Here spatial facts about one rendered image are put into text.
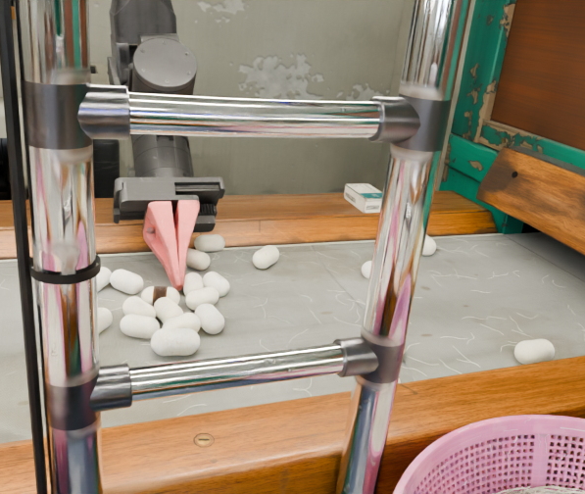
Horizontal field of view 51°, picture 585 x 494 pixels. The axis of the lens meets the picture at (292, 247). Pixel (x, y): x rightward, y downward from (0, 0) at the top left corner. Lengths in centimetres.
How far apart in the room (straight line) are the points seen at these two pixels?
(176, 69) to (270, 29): 207
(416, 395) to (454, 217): 43
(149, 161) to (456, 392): 35
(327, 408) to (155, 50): 36
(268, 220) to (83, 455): 47
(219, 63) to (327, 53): 47
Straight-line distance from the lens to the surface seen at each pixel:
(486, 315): 62
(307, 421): 39
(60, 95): 22
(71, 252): 24
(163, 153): 60
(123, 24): 66
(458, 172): 94
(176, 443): 37
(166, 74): 57
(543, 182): 74
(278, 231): 70
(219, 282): 56
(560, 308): 68
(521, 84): 86
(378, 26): 281
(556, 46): 83
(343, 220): 74
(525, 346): 54
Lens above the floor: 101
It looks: 22 degrees down
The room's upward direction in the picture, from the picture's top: 6 degrees clockwise
